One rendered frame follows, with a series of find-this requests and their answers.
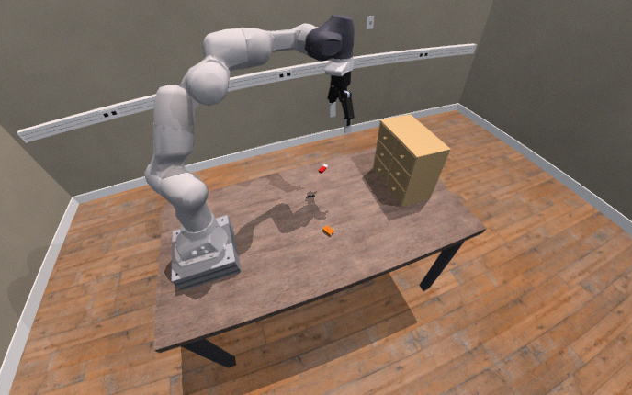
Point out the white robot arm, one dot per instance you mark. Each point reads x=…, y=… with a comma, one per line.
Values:
x=201, y=237

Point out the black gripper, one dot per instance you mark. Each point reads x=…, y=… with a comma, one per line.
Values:
x=340, y=84

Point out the brown wooden chest of drawers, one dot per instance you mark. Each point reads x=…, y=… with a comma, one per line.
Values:
x=430, y=153

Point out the brown wooden drawer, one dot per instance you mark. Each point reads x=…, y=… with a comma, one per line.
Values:
x=395, y=188
x=389, y=140
x=384, y=153
x=402, y=176
x=407, y=158
x=382, y=170

